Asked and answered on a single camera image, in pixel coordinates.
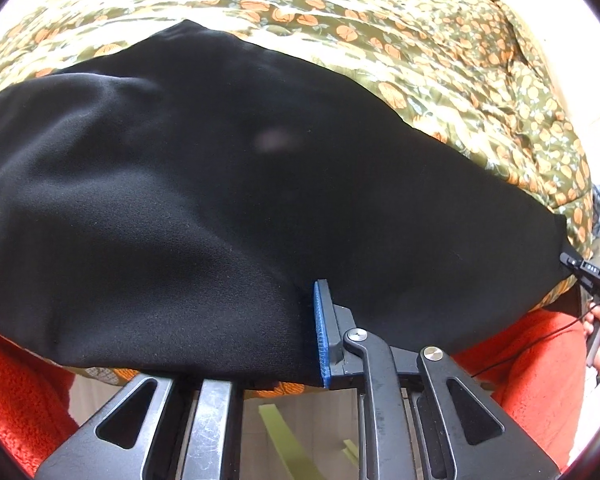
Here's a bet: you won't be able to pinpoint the black pants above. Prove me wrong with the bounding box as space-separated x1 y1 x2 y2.
0 21 569 385

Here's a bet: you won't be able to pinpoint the green orange floral bedspread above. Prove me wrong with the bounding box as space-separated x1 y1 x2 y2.
0 0 600 401

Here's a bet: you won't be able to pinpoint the green strip on floor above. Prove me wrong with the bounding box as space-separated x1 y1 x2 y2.
258 393 358 479

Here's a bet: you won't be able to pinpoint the black cable on floor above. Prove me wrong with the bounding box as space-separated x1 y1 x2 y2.
469 268 600 380

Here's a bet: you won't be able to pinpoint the orange fluffy garment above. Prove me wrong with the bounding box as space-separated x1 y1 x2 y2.
0 309 585 474

